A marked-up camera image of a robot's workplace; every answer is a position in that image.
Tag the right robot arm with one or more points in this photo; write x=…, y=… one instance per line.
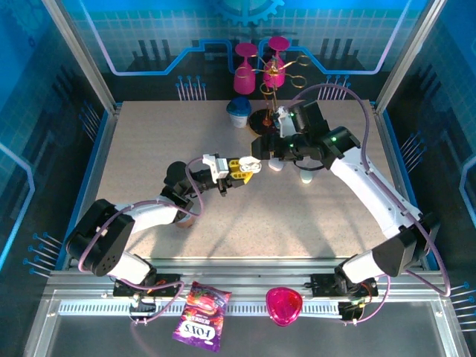
x=368, y=193

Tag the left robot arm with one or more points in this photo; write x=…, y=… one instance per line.
x=152, y=217

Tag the pale mint charging case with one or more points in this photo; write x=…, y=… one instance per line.
x=306, y=179

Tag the brown paper cup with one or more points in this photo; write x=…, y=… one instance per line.
x=186, y=222

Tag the gold glass rack stand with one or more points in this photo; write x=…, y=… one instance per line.
x=260, y=122

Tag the white cup with blue lid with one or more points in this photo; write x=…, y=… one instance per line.
x=238, y=113

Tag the pink wine glass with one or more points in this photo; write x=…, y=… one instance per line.
x=244, y=80
x=273, y=78

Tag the black controller board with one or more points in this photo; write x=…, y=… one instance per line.
x=143, y=306
x=351, y=310

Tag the pink heart-shaped bowl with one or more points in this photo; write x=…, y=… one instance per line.
x=283, y=305

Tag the purple candy bag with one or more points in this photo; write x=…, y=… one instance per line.
x=201, y=320

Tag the aluminium table side rail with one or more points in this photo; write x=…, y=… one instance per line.
x=104, y=148
x=388, y=148

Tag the aluminium frame cross rail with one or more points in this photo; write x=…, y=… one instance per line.
x=241, y=269

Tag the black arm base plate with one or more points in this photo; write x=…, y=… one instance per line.
x=321, y=284
x=169, y=280

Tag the aluminium frame post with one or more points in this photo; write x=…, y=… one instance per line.
x=407, y=56
x=82, y=56

